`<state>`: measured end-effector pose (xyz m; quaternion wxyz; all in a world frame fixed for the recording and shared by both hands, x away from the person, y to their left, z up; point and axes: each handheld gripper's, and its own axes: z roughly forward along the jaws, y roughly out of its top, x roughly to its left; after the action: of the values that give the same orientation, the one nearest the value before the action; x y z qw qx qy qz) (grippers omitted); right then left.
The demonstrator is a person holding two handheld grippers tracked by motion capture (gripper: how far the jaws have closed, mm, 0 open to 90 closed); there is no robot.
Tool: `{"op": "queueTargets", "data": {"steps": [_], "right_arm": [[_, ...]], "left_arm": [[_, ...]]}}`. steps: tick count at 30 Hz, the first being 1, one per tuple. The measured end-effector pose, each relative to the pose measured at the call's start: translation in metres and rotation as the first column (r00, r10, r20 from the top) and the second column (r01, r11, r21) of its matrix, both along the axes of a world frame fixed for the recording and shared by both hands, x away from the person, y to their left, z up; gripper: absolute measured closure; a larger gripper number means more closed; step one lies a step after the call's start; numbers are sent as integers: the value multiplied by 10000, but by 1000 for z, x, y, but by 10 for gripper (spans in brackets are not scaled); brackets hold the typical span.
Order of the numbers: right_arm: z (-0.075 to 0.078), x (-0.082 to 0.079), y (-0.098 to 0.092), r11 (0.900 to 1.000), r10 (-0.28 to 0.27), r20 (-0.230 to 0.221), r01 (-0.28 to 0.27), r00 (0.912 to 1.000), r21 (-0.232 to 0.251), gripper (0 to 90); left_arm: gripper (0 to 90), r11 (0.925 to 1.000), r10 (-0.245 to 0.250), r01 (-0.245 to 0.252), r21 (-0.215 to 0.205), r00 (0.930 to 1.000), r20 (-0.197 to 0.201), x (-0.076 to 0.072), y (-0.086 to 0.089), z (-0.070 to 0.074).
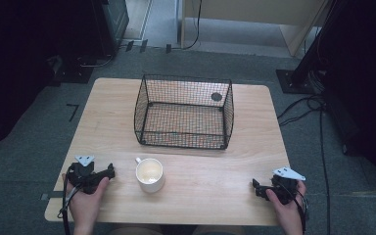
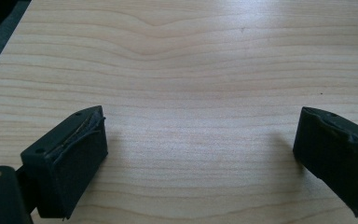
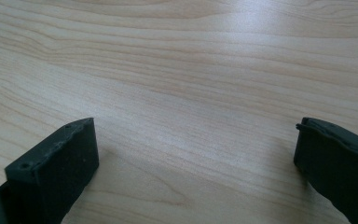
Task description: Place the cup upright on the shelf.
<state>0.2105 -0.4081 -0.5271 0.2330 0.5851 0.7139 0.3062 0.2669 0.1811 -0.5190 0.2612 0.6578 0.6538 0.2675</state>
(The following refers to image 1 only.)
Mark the black stand base plate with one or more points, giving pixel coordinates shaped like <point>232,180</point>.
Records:
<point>289,83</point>

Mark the white cup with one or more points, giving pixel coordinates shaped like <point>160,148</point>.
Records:
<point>149,176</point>

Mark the black floor stand base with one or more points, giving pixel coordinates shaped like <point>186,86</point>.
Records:
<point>73,71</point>

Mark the dark cabinet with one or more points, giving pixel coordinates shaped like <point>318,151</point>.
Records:
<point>111,23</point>

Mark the person's left hand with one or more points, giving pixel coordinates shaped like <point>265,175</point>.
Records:
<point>84,205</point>

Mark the beige wooden furniture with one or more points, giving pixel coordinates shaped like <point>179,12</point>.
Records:
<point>258,11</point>

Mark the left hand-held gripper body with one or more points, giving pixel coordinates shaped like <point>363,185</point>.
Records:
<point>85,178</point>

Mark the black floor tape strip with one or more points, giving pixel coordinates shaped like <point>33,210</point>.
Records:
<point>168,48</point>
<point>143,46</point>

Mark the grey tape strip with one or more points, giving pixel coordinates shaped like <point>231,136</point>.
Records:
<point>50,196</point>

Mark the person's right hand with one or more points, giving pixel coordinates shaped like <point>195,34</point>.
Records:
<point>289,213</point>

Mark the black round disc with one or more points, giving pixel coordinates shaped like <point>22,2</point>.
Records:
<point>216,96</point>

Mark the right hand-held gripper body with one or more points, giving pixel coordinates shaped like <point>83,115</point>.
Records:
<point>284,189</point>

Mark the black slanted stand post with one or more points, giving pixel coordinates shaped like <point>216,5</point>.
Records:
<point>313,49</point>

